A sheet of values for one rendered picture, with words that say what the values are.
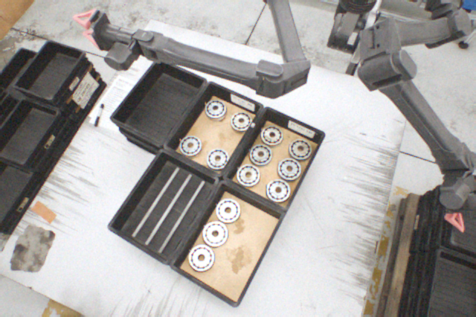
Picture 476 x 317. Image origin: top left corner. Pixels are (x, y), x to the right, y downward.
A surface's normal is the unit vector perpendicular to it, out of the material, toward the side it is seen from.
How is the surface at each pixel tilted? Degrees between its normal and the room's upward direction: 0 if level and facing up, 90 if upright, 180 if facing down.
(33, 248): 0
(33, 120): 0
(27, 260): 2
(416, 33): 41
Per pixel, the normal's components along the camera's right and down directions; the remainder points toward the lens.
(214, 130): -0.04, -0.38
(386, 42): -0.84, -0.11
